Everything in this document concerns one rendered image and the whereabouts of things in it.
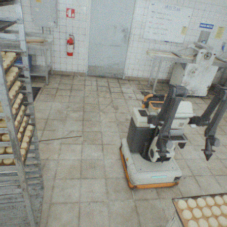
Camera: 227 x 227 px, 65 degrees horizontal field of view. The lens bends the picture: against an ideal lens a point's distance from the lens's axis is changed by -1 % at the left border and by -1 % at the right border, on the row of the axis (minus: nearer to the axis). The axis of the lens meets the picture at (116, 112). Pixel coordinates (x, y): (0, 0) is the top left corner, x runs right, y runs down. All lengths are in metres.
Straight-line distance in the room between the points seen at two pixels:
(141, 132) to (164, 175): 0.55
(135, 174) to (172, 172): 0.44
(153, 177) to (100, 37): 3.65
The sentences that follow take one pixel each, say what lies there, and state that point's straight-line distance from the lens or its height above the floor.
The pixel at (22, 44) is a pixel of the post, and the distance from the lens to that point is 1.27.
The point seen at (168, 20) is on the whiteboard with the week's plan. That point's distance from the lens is 5.09.
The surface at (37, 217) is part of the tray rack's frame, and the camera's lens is 1.95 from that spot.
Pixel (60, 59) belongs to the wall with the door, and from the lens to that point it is 4.96.
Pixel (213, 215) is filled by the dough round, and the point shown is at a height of 0.90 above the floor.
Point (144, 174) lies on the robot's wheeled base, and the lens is 2.11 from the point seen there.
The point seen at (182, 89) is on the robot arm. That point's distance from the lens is 1.32.
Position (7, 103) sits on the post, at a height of 1.40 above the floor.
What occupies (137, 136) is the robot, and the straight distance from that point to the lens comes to 2.09.
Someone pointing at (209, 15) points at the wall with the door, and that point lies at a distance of 5.57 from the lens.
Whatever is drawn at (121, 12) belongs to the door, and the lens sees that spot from 4.80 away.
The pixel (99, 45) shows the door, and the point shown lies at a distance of 4.85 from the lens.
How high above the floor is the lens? 1.84
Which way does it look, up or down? 32 degrees down
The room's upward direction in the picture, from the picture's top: 9 degrees clockwise
